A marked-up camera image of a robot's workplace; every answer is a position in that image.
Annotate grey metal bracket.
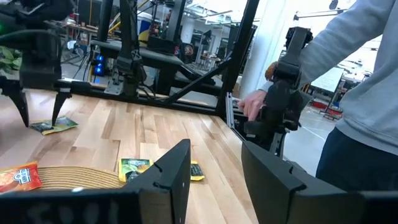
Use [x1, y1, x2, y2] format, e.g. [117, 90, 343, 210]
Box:
[104, 68, 124, 96]

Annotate person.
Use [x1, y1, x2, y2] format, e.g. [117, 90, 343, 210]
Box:
[298, 0, 398, 194]

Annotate orange tea packet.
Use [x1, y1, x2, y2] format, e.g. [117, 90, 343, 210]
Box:
[0, 161, 44, 194]

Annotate silver aluminium extrusion post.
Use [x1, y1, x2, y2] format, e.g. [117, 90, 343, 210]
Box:
[226, 92, 237, 128]

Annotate green plant white pot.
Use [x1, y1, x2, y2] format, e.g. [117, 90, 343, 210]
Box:
[0, 45, 23, 75]

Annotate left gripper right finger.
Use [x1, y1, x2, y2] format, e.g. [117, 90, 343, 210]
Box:
[241, 140, 369, 224]

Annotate green tea packet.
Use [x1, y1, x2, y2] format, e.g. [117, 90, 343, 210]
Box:
[30, 116, 79, 136]
[190, 160, 206, 182]
[118, 157, 154, 184]

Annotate person's hand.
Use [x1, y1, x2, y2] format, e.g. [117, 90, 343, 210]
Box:
[238, 90, 268, 122]

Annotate white bottle blue yellow label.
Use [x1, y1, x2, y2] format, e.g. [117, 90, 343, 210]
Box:
[136, 12, 153, 38]

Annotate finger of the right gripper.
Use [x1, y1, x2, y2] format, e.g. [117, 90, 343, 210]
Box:
[0, 77, 30, 128]
[51, 91, 73, 127]

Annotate round woven placemat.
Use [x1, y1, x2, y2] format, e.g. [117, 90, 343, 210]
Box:
[34, 166, 127, 191]

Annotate grey cart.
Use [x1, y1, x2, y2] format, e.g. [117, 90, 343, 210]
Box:
[90, 39, 184, 68]

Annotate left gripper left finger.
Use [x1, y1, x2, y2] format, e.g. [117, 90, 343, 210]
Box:
[123, 139, 192, 224]

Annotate black computer blue lights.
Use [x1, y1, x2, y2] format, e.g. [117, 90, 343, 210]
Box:
[93, 54, 106, 77]

